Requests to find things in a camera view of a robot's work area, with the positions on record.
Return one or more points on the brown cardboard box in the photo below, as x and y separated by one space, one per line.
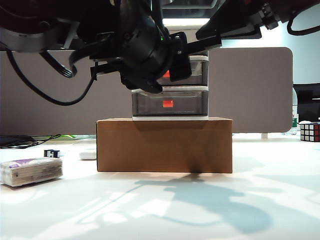
162 147

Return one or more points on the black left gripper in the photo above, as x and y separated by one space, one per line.
145 55

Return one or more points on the white partition foot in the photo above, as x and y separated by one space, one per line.
264 136

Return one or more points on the ceiling light strip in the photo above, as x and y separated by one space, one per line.
185 21

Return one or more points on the Rubik's cube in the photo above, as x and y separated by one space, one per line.
310 132

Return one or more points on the napkin pack with purple print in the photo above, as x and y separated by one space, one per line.
30 172

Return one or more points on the grey desk partition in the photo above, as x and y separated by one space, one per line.
250 87

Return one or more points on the clear plastic bottle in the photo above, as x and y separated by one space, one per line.
294 125

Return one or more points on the small black white block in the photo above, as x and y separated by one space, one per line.
51 153

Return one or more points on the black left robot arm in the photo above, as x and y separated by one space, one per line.
30 37

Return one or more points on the white earbuds case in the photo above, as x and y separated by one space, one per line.
87 155

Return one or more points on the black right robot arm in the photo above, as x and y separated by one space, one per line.
287 10

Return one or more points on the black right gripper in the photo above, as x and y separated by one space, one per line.
230 27

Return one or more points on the white plastic drawer cabinet frame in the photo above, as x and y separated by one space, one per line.
170 119

